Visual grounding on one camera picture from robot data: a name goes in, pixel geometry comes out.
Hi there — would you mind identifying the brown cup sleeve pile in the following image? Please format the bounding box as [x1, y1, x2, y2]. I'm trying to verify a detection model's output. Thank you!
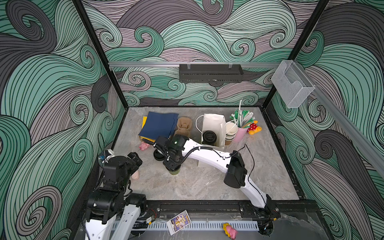
[175, 117, 193, 138]

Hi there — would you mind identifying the pink oval soap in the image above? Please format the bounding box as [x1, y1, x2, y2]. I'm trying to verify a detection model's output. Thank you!
[131, 171, 140, 181]

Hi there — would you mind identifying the black wall shelf tray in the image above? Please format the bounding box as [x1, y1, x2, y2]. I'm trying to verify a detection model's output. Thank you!
[179, 65, 244, 84]

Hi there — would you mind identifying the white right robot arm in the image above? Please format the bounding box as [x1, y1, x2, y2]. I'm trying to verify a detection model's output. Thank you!
[152, 135, 272, 215]

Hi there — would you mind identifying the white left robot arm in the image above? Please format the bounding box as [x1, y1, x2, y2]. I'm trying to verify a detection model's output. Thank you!
[83, 153, 147, 240]

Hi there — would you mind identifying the pink squishy toy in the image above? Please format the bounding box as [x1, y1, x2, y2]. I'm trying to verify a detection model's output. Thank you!
[139, 142, 151, 151]

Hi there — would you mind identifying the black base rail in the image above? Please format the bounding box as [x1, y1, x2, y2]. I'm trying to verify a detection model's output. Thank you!
[145, 200, 319, 219]

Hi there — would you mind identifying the pink yellow toy figure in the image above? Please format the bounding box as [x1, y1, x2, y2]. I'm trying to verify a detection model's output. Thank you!
[223, 223, 238, 240]

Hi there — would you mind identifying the colourful picture card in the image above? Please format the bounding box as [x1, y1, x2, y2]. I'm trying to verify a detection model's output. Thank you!
[167, 210, 192, 236]

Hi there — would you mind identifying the aluminium wall rail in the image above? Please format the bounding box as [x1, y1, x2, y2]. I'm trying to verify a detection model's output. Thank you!
[108, 61, 280, 69]

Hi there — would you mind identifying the black corner frame post left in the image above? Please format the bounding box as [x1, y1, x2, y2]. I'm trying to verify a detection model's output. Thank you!
[72, 0, 129, 111]

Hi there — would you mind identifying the clear acrylic wall holder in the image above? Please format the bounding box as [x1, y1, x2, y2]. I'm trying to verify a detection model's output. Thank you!
[272, 60, 315, 109]

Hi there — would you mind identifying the pink straw holder cup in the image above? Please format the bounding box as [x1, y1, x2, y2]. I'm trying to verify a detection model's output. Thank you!
[233, 128, 248, 143]

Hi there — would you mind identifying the black corner frame post right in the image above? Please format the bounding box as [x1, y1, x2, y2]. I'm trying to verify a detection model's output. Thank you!
[261, 0, 330, 109]

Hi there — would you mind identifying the white paper takeout bag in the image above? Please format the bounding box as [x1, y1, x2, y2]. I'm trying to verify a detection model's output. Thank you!
[195, 114, 226, 151]

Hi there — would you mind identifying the wrapped straws bundle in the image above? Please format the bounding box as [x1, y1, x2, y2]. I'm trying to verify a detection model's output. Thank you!
[230, 99, 255, 128]

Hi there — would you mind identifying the navy blue napkin stack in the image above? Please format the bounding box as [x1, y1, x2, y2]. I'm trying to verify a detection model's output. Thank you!
[139, 112, 179, 142]

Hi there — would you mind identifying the stack of green paper cups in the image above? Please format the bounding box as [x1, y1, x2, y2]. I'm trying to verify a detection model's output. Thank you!
[225, 122, 238, 146]

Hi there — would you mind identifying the black corner frame post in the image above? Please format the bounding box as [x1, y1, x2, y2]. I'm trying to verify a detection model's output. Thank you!
[261, 0, 330, 109]
[72, 0, 129, 111]

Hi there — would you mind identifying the stack of black cup lids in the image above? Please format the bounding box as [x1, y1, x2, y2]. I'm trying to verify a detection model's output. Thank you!
[153, 150, 165, 162]

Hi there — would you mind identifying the red yellow plush toy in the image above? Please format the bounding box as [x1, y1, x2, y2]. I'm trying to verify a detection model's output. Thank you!
[247, 121, 262, 135]

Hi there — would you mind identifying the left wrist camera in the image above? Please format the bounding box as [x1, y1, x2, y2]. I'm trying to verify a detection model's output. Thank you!
[98, 149, 115, 166]

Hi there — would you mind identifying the white slotted cable duct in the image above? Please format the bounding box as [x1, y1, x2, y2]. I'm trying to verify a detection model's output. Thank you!
[133, 221, 259, 231]

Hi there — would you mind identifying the green paper coffee cup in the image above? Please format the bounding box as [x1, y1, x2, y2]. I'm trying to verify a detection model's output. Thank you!
[170, 170, 180, 176]

